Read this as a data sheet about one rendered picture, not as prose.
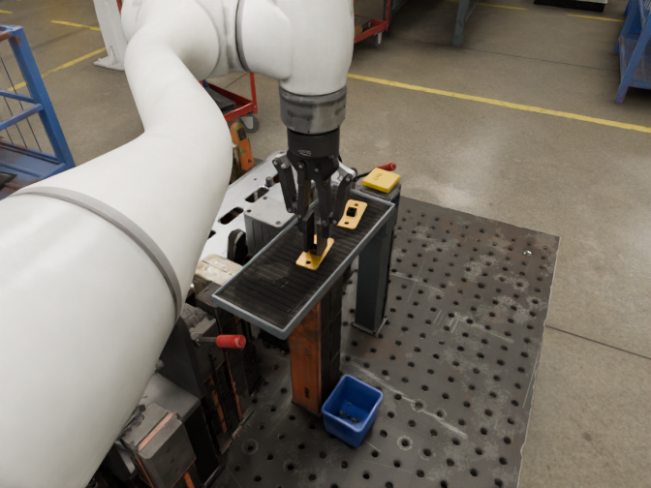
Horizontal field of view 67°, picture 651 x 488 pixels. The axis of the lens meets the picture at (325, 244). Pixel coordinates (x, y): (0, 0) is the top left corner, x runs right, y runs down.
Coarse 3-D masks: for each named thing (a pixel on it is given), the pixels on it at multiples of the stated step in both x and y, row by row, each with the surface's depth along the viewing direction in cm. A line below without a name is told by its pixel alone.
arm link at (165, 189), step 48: (144, 0) 58; (192, 0) 55; (144, 48) 46; (192, 48) 55; (144, 96) 39; (192, 96) 36; (144, 144) 28; (192, 144) 30; (48, 192) 21; (96, 192) 22; (144, 192) 24; (192, 192) 27; (144, 240) 22; (192, 240) 26
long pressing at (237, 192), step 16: (256, 176) 132; (272, 176) 132; (240, 192) 126; (272, 192) 126; (224, 208) 121; (240, 208) 122; (240, 224) 116; (208, 240) 112; (224, 240) 112; (224, 256) 107; (192, 288) 101
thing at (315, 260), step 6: (330, 240) 87; (312, 246) 84; (330, 246) 86; (312, 252) 84; (324, 252) 84; (300, 258) 83; (306, 258) 83; (312, 258) 83; (318, 258) 83; (300, 264) 82; (306, 264) 82; (312, 264) 82; (318, 264) 82
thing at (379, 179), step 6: (378, 168) 105; (372, 174) 103; (378, 174) 103; (384, 174) 103; (390, 174) 103; (396, 174) 103; (366, 180) 102; (372, 180) 102; (378, 180) 102; (384, 180) 102; (390, 180) 102; (396, 180) 102; (372, 186) 101; (378, 186) 100; (384, 186) 100; (390, 186) 100
